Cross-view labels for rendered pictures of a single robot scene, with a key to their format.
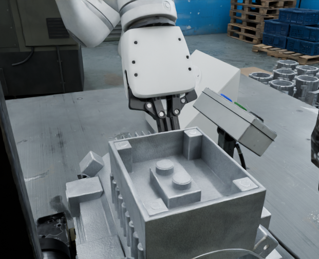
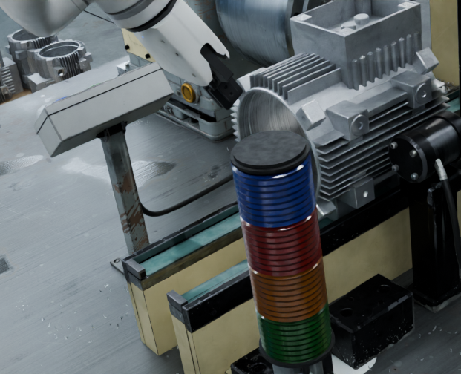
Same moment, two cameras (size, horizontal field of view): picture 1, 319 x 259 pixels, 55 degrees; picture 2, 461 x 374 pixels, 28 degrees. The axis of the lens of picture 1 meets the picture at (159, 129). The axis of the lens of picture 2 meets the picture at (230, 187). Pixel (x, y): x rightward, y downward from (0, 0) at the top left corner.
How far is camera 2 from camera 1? 118 cm
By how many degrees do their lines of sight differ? 85
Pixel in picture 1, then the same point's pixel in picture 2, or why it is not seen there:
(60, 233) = not seen: hidden behind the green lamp
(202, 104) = (76, 122)
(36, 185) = not seen: outside the picture
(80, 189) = (352, 107)
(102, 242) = (402, 79)
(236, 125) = (151, 86)
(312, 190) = (57, 197)
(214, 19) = not seen: outside the picture
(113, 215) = (370, 87)
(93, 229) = (387, 97)
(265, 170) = (6, 238)
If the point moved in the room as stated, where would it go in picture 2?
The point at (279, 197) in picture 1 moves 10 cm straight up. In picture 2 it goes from (80, 220) to (65, 165)
